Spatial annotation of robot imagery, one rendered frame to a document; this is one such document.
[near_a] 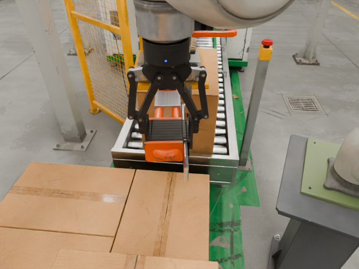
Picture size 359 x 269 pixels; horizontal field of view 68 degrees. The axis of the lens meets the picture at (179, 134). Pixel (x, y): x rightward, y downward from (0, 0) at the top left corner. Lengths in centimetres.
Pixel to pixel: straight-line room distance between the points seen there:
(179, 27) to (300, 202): 89
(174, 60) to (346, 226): 91
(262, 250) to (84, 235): 109
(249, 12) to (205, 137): 124
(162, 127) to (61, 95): 184
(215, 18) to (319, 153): 117
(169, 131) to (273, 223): 155
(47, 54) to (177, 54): 182
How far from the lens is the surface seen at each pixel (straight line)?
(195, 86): 97
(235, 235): 187
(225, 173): 151
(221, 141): 163
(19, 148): 278
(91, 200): 137
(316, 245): 145
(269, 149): 250
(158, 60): 42
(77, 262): 75
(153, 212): 127
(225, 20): 22
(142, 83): 98
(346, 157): 113
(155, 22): 40
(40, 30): 214
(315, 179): 123
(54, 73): 225
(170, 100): 63
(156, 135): 51
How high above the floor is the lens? 159
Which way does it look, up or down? 39 degrees down
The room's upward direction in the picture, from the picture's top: straight up
